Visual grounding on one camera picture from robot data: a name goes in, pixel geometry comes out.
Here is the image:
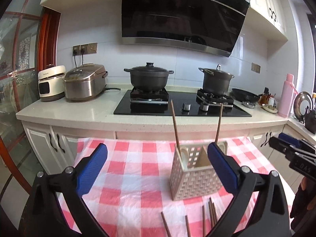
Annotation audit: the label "round steel pot lid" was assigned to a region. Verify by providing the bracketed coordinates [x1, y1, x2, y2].
[293, 91, 314, 122]

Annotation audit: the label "wide black lidded pot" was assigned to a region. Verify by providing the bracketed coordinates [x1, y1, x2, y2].
[124, 63, 174, 91]

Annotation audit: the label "right hand dark glove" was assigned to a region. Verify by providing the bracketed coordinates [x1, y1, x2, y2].
[290, 177, 315, 236]

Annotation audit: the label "brown wooden chopstick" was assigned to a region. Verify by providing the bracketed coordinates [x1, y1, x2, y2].
[161, 211, 171, 237]
[212, 202, 217, 225]
[202, 205, 206, 237]
[209, 197, 216, 227]
[215, 103, 223, 144]
[170, 100, 181, 157]
[185, 215, 191, 237]
[208, 200, 214, 229]

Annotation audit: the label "white upper cabinet right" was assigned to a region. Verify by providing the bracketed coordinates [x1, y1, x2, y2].
[245, 0, 288, 42]

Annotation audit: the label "tall black lidded pot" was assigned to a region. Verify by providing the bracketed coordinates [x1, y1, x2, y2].
[199, 64, 235, 96]

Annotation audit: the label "condiment bottles on plate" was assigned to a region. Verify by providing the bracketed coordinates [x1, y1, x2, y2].
[258, 87, 278, 114]

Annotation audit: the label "white small cooker appliance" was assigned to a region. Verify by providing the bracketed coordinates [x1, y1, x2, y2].
[38, 64, 66, 102]

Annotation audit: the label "red framed glass door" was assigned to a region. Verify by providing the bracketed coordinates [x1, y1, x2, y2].
[1, 0, 60, 193]

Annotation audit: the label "pink thermos bottle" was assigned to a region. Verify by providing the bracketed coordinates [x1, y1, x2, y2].
[278, 73, 298, 118]

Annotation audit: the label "pink white checkered tablecloth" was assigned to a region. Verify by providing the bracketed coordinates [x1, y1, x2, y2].
[58, 135, 296, 237]

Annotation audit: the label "silver rice cooker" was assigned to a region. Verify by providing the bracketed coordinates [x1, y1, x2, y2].
[64, 63, 108, 102]

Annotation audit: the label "black range hood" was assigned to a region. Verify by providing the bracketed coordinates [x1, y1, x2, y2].
[122, 0, 251, 57]

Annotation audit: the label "black glass gas hob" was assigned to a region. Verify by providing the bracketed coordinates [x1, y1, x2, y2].
[114, 90, 251, 117]

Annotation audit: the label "white lower kitchen cabinets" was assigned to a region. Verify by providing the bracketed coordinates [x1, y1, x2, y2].
[20, 120, 316, 176]

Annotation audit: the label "black frying pan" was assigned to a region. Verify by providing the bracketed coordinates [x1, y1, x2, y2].
[231, 88, 260, 103]

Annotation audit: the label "black kettle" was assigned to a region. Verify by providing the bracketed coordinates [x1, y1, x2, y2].
[304, 109, 316, 134]

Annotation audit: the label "white perforated utensil basket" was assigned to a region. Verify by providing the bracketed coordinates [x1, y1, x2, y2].
[170, 143, 222, 201]

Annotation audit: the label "gold wall switch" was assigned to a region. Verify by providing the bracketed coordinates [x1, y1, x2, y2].
[251, 63, 261, 74]

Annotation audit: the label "gold wall socket panel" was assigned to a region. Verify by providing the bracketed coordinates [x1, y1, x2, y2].
[72, 43, 98, 56]

